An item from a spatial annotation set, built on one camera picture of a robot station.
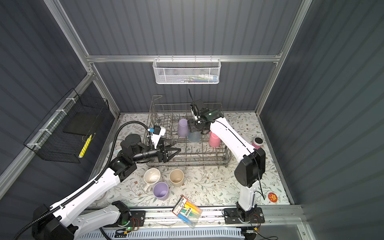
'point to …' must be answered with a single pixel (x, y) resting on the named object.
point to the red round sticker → (272, 197)
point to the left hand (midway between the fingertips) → (178, 146)
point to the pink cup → (214, 140)
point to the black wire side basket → (62, 134)
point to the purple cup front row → (160, 190)
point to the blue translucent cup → (194, 137)
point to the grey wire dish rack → (207, 149)
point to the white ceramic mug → (151, 176)
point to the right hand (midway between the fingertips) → (195, 127)
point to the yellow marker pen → (88, 141)
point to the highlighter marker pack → (187, 212)
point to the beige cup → (176, 177)
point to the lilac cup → (183, 128)
